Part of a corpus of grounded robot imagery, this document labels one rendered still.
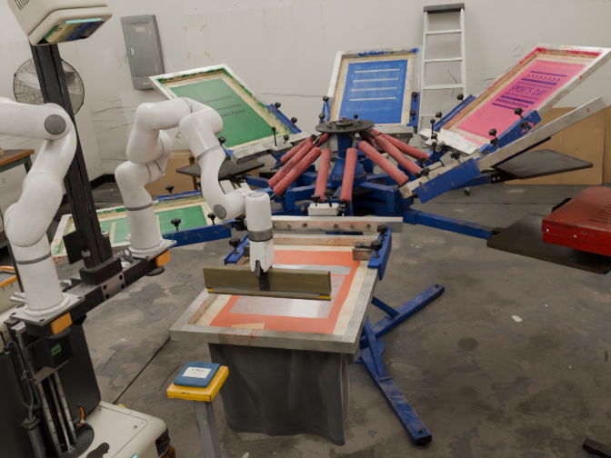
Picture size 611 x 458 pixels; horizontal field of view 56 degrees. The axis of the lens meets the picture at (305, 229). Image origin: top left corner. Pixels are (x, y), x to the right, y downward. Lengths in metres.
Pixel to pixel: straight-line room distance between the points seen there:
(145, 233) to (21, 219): 0.53
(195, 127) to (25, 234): 0.55
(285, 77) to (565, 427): 4.61
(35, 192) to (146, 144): 0.44
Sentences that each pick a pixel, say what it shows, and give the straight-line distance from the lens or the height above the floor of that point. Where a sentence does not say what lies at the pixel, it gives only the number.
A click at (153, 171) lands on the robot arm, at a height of 1.41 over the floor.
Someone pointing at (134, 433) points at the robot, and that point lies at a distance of 2.67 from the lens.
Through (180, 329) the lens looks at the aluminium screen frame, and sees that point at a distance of 1.86.
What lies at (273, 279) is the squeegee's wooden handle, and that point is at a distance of 1.78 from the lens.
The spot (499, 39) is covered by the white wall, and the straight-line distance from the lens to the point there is 6.13.
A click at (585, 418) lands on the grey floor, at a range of 3.09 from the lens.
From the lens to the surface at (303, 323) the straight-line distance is 1.85.
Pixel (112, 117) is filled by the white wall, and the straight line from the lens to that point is 7.44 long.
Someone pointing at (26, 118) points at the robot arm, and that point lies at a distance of 1.61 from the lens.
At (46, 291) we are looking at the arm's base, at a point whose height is 1.20.
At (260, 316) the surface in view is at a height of 0.95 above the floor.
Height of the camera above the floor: 1.90
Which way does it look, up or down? 21 degrees down
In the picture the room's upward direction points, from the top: 5 degrees counter-clockwise
